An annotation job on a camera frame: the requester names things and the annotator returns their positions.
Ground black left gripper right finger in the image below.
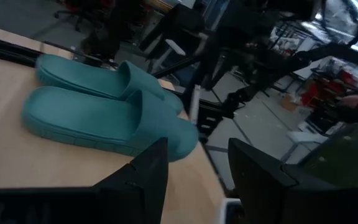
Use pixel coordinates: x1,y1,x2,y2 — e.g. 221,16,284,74
228,138,358,224

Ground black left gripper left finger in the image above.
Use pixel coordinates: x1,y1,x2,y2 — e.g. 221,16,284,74
0,137,169,224

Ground teal rubber slide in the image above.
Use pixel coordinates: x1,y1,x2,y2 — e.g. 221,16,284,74
35,53,185,116
21,86,200,163

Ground dark green speckled object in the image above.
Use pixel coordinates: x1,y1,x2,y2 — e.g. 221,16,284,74
300,113,358,189

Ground silver aluminium extrusion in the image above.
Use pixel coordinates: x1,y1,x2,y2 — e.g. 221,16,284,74
188,84,201,124

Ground office chair with white armrest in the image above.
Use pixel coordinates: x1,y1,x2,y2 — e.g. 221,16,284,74
140,2,206,74

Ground black diagonal frame strut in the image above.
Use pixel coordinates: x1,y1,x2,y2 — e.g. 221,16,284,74
150,54,204,78

